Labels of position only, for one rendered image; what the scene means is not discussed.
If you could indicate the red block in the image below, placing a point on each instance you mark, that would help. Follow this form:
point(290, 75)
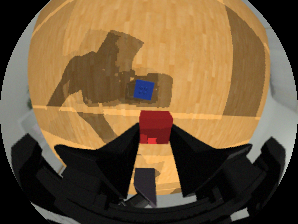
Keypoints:
point(155, 127)

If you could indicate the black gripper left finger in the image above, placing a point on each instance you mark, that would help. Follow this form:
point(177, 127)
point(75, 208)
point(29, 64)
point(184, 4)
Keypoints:
point(113, 163)

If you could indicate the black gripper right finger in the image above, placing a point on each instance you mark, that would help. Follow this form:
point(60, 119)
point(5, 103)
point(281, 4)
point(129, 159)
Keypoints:
point(198, 162)

